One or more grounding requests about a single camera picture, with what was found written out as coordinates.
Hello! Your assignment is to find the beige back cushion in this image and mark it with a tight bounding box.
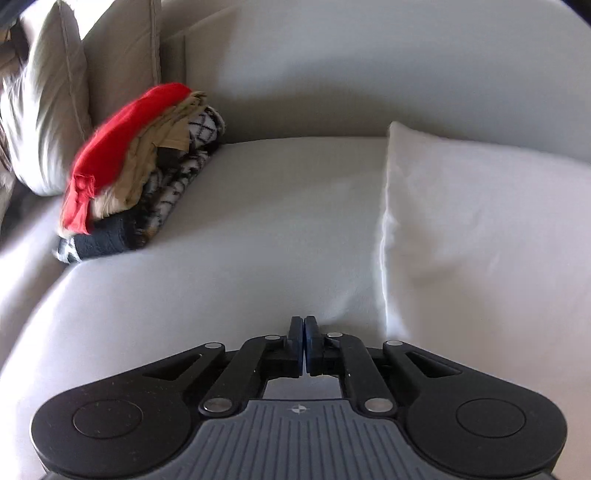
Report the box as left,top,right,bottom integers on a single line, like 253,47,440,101
82,0,163,134

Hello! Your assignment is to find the white cloth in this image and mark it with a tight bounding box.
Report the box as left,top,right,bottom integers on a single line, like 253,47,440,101
379,121,591,356

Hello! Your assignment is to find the beige garment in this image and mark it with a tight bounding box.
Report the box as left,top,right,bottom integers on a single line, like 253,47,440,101
90,91,208,220

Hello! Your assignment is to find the black white patterned garment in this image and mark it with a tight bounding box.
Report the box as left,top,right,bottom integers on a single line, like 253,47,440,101
55,105,227,265

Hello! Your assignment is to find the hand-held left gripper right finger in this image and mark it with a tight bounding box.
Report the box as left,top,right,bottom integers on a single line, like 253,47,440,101
305,316,462,416

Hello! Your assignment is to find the red garment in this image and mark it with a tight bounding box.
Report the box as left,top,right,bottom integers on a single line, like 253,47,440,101
62,83,192,234

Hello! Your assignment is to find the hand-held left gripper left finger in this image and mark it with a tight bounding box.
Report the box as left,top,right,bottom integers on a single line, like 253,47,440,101
139,316,305,415

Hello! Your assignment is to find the grey sofa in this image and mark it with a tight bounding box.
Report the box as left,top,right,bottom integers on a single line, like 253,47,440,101
0,0,591,480

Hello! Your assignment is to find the grey throw pillow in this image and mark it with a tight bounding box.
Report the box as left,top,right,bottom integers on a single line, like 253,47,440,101
0,0,94,197

